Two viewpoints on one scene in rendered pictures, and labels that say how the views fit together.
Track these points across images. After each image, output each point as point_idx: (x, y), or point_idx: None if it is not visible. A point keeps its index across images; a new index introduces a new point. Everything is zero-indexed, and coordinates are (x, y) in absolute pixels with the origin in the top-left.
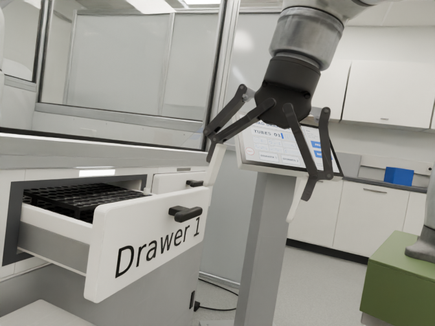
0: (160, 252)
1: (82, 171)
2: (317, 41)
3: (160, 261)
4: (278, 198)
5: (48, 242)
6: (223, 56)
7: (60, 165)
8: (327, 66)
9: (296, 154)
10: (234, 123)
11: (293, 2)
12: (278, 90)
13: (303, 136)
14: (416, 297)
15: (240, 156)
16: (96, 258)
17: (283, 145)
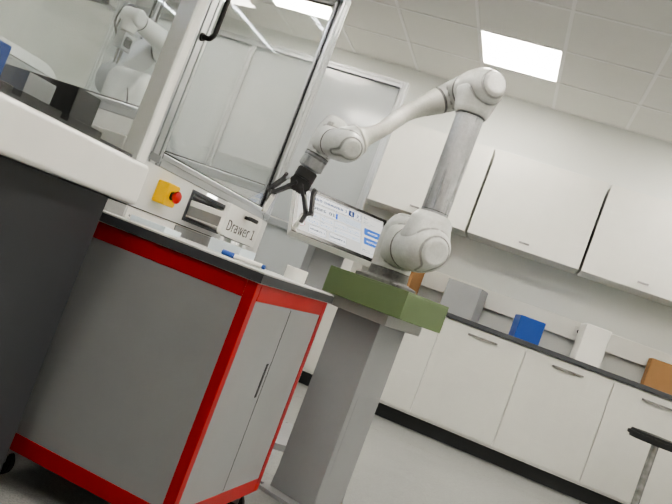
0: (237, 233)
1: (208, 193)
2: (314, 164)
3: (236, 238)
4: (320, 275)
5: (201, 214)
6: (290, 141)
7: (204, 188)
8: (319, 173)
9: (345, 236)
10: (280, 187)
11: (309, 148)
12: (299, 178)
13: (304, 197)
14: (343, 280)
15: (291, 224)
16: (224, 218)
17: (334, 225)
